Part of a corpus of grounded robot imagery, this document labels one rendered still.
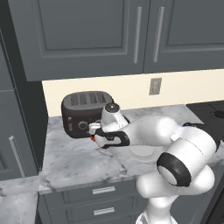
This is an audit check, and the wide grey wall cupboard door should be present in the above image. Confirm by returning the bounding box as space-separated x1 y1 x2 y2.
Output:
7 0 151 82

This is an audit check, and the dark grey toaster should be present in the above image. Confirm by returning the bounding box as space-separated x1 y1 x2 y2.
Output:
60 90 116 139

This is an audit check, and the silver wall cupboard handle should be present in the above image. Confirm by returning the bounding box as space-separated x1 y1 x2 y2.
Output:
153 6 165 63
133 6 144 65

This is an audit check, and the deep grey drawer front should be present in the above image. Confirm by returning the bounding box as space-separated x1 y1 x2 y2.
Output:
47 195 149 224

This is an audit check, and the narrow grey wall cupboard door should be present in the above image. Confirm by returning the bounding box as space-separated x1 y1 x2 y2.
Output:
143 0 224 74

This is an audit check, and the silver drawer handle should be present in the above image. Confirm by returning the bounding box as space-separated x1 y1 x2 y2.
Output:
93 206 116 216
92 185 116 195

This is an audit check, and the grey wall socket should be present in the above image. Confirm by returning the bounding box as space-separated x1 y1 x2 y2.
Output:
148 77 163 96

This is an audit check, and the white plate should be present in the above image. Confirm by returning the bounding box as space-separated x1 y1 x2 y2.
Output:
127 143 165 164

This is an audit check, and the shallow grey drawer front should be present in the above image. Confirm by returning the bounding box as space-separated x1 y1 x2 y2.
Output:
43 178 138 206

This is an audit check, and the tall grey cupboard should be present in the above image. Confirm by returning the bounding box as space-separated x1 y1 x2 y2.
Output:
0 0 49 182

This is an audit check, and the silver tall cupboard handle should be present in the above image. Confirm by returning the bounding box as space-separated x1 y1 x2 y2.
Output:
8 135 27 179

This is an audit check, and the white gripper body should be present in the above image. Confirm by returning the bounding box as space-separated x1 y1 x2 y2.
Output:
87 122 102 133

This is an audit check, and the black hob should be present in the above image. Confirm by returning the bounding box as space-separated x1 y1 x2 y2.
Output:
185 100 224 144

